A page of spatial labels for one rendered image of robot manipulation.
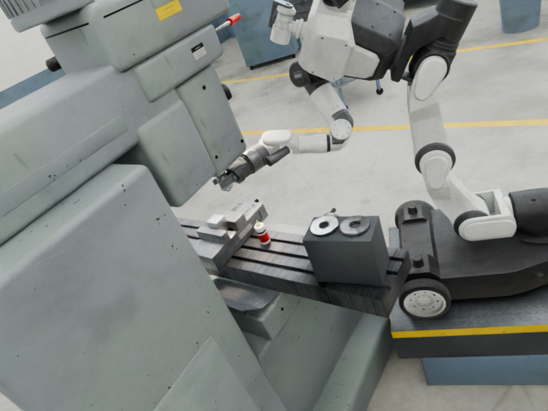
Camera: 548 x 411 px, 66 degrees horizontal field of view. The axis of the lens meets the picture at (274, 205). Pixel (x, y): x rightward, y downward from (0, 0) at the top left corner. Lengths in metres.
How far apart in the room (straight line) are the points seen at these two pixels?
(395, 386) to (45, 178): 1.77
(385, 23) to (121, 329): 1.16
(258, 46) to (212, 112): 6.26
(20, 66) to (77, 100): 7.23
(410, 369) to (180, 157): 1.55
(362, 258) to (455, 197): 0.62
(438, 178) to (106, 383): 1.26
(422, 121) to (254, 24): 6.07
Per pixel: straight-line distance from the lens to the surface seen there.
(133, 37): 1.17
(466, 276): 1.85
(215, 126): 1.36
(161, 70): 1.21
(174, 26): 1.26
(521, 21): 5.91
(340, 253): 1.32
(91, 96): 1.10
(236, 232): 1.71
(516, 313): 1.95
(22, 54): 8.35
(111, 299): 1.02
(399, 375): 2.27
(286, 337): 1.69
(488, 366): 2.11
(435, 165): 1.65
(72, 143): 1.07
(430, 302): 1.88
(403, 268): 1.46
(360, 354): 2.12
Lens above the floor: 1.90
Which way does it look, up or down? 32 degrees down
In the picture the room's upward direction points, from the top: 22 degrees counter-clockwise
